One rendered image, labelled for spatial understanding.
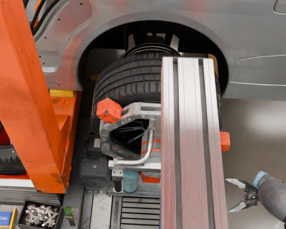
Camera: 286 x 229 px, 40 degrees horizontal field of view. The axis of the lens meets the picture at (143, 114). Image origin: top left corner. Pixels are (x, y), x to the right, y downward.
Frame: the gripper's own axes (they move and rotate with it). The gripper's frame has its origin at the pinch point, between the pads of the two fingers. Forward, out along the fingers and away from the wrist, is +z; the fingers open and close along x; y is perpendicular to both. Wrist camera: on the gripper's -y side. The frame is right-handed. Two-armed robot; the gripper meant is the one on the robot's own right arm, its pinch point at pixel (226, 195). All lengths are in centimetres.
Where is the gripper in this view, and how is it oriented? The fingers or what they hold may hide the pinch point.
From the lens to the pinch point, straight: 193.0
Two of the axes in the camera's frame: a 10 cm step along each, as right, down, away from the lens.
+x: 1.0, 10.0, 0.1
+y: -2.9, 0.4, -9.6
